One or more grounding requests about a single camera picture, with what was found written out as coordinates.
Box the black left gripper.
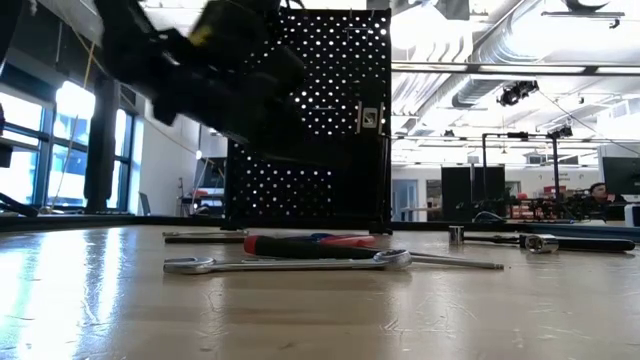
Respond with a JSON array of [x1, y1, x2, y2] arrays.
[[149, 47, 309, 161]]

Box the blue T-handle hex key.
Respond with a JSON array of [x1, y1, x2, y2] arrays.
[[163, 232, 334, 246]]

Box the large silver combination wrench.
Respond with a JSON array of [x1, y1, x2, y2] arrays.
[[162, 248, 414, 276]]

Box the short silver socket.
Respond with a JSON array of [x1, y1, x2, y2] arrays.
[[523, 233, 560, 255]]

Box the yellow tag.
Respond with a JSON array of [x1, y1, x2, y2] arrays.
[[188, 23, 215, 47]]

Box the black perforated pegboard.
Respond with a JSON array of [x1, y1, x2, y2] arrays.
[[225, 5, 394, 235]]

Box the black pillar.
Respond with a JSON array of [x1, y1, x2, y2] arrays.
[[82, 74, 123, 215]]

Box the tall black pegboard bin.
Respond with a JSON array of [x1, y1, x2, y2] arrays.
[[333, 133, 392, 225]]

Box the black screwdriver red cap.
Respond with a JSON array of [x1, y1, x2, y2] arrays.
[[243, 234, 505, 272]]

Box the blue door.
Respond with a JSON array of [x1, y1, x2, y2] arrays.
[[392, 178, 419, 222]]

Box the black cabinet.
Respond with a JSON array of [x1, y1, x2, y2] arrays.
[[440, 165, 507, 223]]

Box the black track lights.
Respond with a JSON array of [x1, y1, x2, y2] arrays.
[[496, 79, 541, 108]]

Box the shelf with red boxes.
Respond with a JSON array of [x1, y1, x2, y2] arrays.
[[507, 187, 576, 221]]

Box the ceiling light strip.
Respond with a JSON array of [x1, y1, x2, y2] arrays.
[[391, 60, 640, 77]]

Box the black ceiling fixture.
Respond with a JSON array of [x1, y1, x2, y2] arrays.
[[541, 0, 626, 30]]

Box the person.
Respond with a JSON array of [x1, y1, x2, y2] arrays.
[[582, 181, 629, 222]]

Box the black monitor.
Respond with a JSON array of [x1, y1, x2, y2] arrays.
[[601, 155, 640, 197]]

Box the silver bracket tool holder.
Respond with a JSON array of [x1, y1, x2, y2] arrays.
[[356, 99, 386, 136]]

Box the black aluminium table frame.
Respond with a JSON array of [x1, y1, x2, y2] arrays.
[[0, 212, 640, 240]]

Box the silver ventilation duct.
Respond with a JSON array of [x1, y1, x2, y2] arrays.
[[451, 0, 551, 110]]

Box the black camera rig stand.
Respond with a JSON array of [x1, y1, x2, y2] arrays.
[[481, 123, 575, 222]]

